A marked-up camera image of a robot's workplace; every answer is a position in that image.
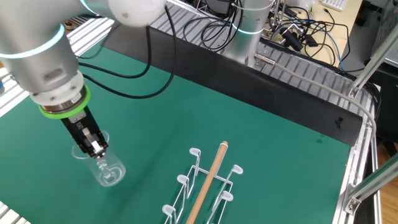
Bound clear glass cup with handle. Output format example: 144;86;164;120
71;129;127;187

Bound blue cable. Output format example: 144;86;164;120
310;21;346;72

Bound aluminium frame post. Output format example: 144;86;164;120
343;152;398;216
347;23;398;100

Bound white computer keyboard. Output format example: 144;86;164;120
320;0;349;12

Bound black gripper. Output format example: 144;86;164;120
60;106;109;160

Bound green table mat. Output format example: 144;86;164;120
0;46;352;224

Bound black table mat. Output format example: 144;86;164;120
102;23;364;147

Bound beige desk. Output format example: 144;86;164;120
261;0;364;68

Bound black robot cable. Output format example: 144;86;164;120
81;6;178;100
77;26;153;80

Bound grey cable with metal plug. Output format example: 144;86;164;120
254;52;377;141

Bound black cabinet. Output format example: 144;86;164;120
368;60;398;144

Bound black control box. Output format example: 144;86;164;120
205;0;239;16

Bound white wire cup rack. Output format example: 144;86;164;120
161;140;244;224

